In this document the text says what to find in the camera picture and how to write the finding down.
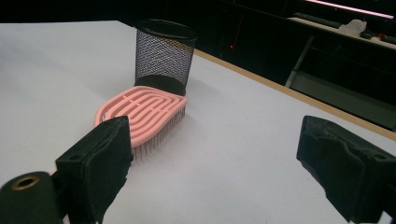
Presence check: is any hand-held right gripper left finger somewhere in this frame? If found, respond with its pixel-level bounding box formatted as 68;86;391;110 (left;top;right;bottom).
55;115;134;224

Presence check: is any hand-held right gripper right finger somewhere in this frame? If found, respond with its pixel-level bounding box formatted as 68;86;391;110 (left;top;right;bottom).
296;115;396;224

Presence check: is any pink hairbrush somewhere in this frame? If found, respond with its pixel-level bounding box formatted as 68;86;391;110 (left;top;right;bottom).
93;85;189;160

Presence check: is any black mesh pen holder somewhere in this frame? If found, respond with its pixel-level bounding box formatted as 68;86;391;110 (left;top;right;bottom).
134;19;198;97

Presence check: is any grey metal stand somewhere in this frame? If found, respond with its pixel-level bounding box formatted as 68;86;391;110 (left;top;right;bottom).
284;17;396;132

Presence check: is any white crumpled cloth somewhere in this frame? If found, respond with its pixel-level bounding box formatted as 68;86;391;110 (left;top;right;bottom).
337;19;368;37

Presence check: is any dark keyboard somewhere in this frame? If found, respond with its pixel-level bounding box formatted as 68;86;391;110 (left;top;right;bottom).
292;12;343;30

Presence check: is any pink light strip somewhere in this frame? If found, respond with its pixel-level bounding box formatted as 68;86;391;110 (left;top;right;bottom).
304;0;395;20

